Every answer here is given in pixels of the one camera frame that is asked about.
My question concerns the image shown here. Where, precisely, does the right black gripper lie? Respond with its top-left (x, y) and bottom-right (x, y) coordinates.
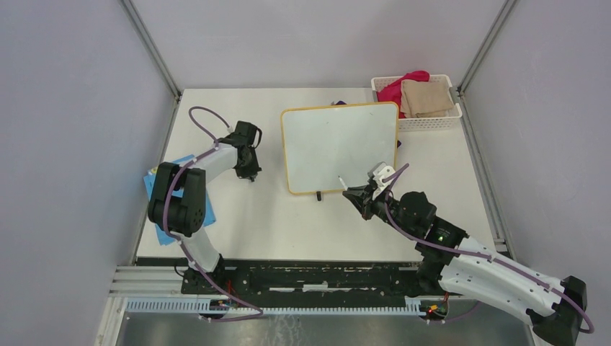
top-left (344, 182), bottom-right (416, 239)

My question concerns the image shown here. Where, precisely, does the blue capped whiteboard marker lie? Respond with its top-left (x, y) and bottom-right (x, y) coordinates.
top-left (338, 175), bottom-right (348, 191)

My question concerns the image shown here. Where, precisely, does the yellow framed whiteboard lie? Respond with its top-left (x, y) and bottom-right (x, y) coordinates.
top-left (280, 102), bottom-right (399, 195)

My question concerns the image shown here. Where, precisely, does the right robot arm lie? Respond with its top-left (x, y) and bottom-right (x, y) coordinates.
top-left (342, 185), bottom-right (587, 345)

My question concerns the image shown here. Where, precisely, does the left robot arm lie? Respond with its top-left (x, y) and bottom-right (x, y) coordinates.
top-left (148, 121), bottom-right (262, 294)

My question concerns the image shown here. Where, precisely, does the purple cloth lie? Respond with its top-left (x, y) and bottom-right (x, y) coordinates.
top-left (331, 100), bottom-right (402, 148)

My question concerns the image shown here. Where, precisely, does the red cloth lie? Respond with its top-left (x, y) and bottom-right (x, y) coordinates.
top-left (377, 71), bottom-right (430, 107)

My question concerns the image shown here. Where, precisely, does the white plastic basket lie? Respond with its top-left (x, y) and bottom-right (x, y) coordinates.
top-left (370, 74), bottom-right (463, 132)

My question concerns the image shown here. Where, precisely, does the beige cloth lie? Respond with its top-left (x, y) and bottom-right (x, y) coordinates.
top-left (400, 79), bottom-right (455, 118)

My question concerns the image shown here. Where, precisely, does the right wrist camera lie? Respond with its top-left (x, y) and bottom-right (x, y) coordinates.
top-left (367, 161), bottom-right (396, 190)

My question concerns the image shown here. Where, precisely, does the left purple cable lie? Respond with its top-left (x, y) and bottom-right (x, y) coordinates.
top-left (162, 105), bottom-right (264, 321)

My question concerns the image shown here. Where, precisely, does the purple cable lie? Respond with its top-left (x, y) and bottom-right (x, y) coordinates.
top-left (162, 105), bottom-right (264, 321)
top-left (383, 163), bottom-right (596, 334)

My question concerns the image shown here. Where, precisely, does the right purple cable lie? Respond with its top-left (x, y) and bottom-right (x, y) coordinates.
top-left (383, 163), bottom-right (596, 334)

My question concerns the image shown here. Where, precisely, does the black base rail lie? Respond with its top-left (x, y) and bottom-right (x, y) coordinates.
top-left (181, 259), bottom-right (445, 309)

